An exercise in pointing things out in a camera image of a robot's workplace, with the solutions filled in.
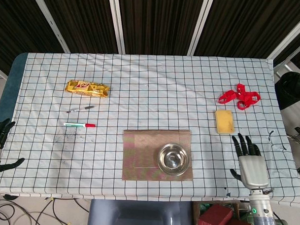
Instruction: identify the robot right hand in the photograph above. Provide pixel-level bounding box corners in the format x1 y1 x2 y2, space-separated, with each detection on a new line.
229 132 271 191

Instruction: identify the metal bowl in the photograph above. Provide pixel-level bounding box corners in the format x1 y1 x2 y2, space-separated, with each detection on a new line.
157 143 191 177

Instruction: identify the brown woven placemat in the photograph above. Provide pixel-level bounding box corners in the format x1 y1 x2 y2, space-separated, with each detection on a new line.
121 127 195 184

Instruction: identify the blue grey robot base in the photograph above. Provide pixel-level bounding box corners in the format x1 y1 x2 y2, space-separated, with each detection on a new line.
87 198 195 225

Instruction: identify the yellow sponge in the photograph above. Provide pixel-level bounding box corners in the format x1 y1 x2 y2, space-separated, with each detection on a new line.
214 109 236 135

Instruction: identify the wooden crate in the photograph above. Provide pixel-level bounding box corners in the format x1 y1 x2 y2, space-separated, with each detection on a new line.
192 199 251 225

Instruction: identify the red ribbon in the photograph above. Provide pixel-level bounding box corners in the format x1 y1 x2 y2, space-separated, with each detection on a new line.
218 82 262 112

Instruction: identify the red capped white marker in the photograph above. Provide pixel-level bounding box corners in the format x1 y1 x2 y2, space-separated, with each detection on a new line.
63 122 97 128

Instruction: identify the black trash bin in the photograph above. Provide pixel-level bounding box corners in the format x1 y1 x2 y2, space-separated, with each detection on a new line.
274 71 300 111

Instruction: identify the black pen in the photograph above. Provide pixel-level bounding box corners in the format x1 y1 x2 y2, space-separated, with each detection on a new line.
66 104 95 114

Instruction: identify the gold snack packet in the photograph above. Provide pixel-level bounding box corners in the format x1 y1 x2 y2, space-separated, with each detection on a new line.
65 79 111 99

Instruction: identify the dark slatted screen panel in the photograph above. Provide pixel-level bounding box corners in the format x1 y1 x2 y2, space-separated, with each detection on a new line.
193 0 300 61
36 0 120 55
116 0 206 57
0 0 67 77

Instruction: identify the checkered white tablecloth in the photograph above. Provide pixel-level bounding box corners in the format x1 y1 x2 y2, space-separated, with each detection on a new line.
0 49 300 209

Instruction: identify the black floor cable bundle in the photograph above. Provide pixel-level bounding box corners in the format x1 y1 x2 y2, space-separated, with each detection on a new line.
0 193 91 225

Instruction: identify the white screen frame post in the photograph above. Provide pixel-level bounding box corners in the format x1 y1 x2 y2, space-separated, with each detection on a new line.
266 9 300 62
106 0 127 54
28 0 72 53
188 0 215 56

